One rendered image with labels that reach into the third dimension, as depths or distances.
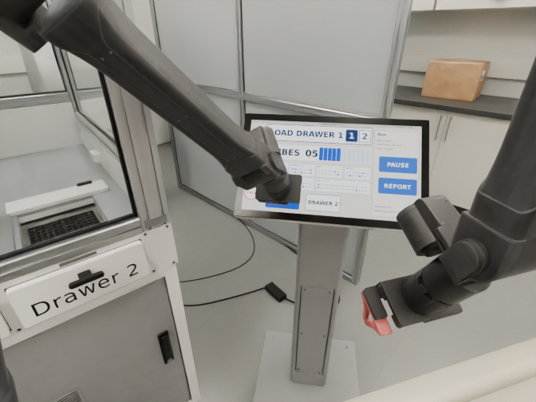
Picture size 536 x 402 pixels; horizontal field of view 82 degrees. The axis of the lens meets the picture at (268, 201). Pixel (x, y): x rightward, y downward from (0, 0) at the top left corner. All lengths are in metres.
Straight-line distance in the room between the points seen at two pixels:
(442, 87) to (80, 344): 2.97
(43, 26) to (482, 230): 0.46
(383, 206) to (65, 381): 1.00
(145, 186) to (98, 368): 0.58
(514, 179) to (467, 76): 2.76
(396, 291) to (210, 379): 1.29
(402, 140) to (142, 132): 0.67
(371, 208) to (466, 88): 2.33
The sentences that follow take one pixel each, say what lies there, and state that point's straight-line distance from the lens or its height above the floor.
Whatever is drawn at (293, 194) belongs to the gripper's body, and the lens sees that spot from 0.69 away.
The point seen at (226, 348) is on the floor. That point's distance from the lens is 1.75.
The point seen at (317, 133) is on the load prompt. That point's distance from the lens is 0.91.
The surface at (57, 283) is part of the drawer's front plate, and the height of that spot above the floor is 0.91.
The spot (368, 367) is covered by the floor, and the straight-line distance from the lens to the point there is 1.75.
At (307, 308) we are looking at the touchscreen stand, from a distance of 1.23.
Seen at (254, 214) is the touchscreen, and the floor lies 0.97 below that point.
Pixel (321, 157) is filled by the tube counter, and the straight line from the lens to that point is 0.89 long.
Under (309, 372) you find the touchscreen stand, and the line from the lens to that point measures 1.53.
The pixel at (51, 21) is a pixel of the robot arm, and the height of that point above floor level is 1.42.
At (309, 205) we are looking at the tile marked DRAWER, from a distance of 0.85.
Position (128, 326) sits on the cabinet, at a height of 0.64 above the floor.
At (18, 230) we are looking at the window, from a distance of 0.84.
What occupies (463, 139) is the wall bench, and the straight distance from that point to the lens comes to 2.90.
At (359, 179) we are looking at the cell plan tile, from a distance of 0.88.
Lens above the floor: 1.42
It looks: 29 degrees down
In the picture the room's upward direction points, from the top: straight up
